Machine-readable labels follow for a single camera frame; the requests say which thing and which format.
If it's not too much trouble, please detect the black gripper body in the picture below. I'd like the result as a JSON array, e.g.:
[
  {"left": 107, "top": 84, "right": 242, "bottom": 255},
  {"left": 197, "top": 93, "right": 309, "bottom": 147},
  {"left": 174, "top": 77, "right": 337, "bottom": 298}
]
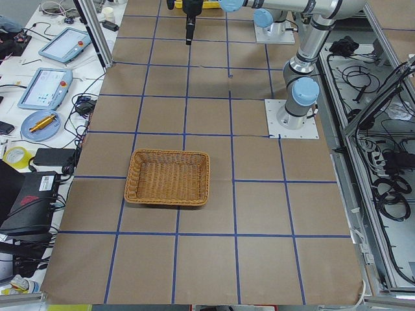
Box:
[{"left": 182, "top": 0, "right": 203, "bottom": 21}]

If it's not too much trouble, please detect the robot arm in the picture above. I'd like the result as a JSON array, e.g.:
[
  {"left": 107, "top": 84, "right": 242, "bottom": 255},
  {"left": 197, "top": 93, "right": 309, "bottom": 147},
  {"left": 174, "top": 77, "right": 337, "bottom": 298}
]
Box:
[
  {"left": 254, "top": 8, "right": 292, "bottom": 35},
  {"left": 219, "top": 0, "right": 366, "bottom": 130}
]

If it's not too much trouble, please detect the spare yellow tape roll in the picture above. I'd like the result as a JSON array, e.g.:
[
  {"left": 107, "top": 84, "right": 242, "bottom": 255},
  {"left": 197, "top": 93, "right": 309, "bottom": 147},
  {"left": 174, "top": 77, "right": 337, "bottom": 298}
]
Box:
[{"left": 3, "top": 146, "right": 32, "bottom": 170}]

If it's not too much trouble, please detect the yellow plastic basket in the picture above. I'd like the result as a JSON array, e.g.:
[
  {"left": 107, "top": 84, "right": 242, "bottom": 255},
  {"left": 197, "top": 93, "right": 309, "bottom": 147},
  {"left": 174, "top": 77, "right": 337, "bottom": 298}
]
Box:
[{"left": 173, "top": 1, "right": 220, "bottom": 10}]

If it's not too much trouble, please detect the teach pendant far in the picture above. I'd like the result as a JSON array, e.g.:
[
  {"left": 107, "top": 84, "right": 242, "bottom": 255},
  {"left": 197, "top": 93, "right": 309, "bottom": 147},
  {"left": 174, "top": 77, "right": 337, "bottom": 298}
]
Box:
[{"left": 38, "top": 27, "right": 91, "bottom": 63}]

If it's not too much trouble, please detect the teach pendant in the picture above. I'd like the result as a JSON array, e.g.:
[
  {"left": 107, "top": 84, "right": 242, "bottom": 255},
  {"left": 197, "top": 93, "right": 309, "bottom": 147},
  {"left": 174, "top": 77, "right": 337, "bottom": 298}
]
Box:
[
  {"left": 18, "top": 67, "right": 73, "bottom": 110},
  {"left": 38, "top": 27, "right": 91, "bottom": 63}
]

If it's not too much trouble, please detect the brown wicker basket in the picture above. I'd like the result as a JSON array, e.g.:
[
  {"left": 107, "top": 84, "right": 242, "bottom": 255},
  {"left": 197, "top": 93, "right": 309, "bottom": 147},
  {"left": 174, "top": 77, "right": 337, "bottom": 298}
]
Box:
[{"left": 124, "top": 149, "right": 210, "bottom": 207}]

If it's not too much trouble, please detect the teach pendant near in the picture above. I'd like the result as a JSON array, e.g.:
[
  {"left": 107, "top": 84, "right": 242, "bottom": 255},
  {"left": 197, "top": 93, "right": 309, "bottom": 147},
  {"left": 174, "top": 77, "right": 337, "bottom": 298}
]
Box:
[{"left": 18, "top": 67, "right": 73, "bottom": 110}]

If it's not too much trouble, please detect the blue plate with brass part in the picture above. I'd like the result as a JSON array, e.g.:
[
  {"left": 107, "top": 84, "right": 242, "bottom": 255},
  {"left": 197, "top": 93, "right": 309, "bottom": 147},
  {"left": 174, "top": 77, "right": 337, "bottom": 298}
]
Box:
[{"left": 20, "top": 109, "right": 62, "bottom": 142}]

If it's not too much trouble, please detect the black power adapter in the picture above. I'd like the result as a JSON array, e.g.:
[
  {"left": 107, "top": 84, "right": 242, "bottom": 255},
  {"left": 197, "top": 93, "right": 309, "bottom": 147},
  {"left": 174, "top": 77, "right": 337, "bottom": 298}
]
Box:
[{"left": 33, "top": 148, "right": 75, "bottom": 167}]

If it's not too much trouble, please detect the black computer box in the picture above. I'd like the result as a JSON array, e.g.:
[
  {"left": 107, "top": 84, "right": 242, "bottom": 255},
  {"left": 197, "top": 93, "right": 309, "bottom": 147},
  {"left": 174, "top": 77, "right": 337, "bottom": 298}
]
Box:
[{"left": 0, "top": 160, "right": 61, "bottom": 237}]

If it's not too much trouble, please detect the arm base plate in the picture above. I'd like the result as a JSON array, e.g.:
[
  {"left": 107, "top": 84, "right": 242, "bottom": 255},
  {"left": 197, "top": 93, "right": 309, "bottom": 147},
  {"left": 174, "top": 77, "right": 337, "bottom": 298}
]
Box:
[
  {"left": 265, "top": 99, "right": 319, "bottom": 139},
  {"left": 254, "top": 21, "right": 295, "bottom": 45}
]

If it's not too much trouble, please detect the aluminium frame post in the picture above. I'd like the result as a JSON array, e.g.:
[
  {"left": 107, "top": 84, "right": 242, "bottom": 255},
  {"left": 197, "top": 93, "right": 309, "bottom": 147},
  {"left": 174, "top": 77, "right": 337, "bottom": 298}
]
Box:
[{"left": 73, "top": 0, "right": 113, "bottom": 69}]

